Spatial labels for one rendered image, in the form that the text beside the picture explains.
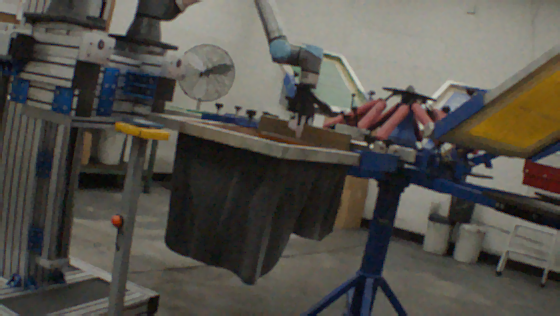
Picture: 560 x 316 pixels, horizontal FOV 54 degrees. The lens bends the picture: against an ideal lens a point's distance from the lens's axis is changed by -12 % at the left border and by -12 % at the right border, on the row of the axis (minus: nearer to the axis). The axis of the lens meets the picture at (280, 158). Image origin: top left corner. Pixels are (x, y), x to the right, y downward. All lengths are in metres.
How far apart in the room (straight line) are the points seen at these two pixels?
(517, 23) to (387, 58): 1.62
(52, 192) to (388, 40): 5.30
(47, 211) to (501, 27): 5.28
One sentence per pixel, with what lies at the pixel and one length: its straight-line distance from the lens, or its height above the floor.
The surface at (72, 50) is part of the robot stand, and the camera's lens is 1.95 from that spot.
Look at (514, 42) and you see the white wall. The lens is 6.54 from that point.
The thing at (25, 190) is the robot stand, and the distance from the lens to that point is 2.35.
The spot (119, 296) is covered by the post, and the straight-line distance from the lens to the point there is 2.04.
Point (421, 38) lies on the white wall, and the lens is 6.88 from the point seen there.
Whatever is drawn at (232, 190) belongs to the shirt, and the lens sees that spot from 2.02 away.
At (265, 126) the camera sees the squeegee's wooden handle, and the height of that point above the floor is 1.01.
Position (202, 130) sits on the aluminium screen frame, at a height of 0.97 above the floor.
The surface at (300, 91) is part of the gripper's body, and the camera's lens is 2.41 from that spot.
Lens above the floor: 1.09
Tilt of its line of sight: 4 degrees down
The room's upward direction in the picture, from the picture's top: 12 degrees clockwise
